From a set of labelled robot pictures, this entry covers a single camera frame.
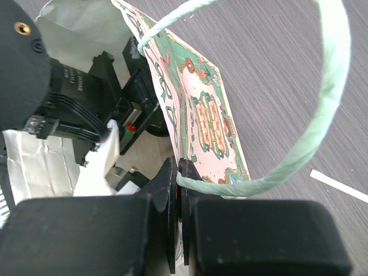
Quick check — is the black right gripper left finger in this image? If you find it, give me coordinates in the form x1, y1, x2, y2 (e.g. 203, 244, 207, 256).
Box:
1, 158, 177, 275

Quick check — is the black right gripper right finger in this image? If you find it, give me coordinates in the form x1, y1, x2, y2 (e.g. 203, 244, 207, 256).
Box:
178, 158, 353, 276

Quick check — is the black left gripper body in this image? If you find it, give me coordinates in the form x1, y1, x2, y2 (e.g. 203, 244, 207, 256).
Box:
74, 37, 168, 155

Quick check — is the printed paper gift bag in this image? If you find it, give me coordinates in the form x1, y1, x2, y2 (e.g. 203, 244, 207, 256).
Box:
5, 0, 352, 276

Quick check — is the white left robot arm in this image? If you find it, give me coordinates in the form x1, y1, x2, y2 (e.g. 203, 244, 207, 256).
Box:
1, 1, 169, 165

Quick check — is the white paper strip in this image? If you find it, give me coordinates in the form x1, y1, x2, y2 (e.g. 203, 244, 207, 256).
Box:
309, 170, 368, 203

